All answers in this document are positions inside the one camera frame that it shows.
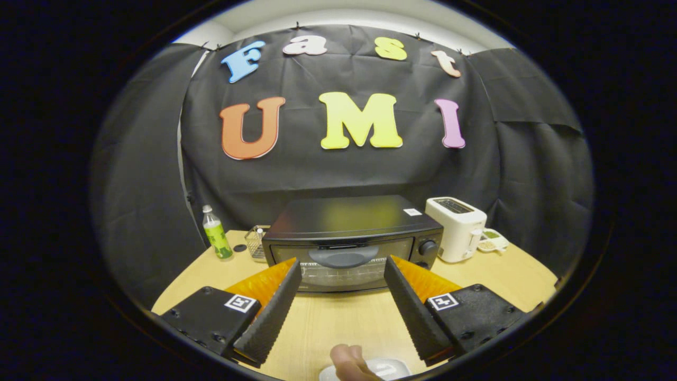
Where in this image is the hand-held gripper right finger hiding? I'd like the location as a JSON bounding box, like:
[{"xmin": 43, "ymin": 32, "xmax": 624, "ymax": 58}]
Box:
[{"xmin": 383, "ymin": 256, "xmax": 529, "ymax": 366}]

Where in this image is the green label drink bottle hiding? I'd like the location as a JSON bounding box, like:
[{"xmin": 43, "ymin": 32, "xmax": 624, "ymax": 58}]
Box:
[{"xmin": 202, "ymin": 205, "xmax": 234, "ymax": 260}]

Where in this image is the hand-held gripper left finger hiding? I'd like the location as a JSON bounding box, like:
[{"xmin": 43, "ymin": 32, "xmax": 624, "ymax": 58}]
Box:
[{"xmin": 159, "ymin": 258, "xmax": 303, "ymax": 368}]

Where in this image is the white pop-up toaster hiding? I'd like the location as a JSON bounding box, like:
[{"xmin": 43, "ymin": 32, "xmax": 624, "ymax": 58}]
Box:
[{"xmin": 425, "ymin": 196, "xmax": 488, "ymax": 264}]

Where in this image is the small white snack dish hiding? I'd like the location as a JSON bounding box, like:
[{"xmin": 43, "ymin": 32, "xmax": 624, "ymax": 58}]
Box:
[{"xmin": 477, "ymin": 228, "xmax": 510, "ymax": 253}]

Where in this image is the white plate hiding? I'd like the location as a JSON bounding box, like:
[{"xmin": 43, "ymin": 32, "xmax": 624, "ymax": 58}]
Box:
[{"xmin": 319, "ymin": 358, "xmax": 412, "ymax": 381}]

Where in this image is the black toaster oven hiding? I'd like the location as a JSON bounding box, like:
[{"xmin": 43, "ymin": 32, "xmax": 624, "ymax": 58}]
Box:
[{"xmin": 262, "ymin": 195, "xmax": 444, "ymax": 293}]

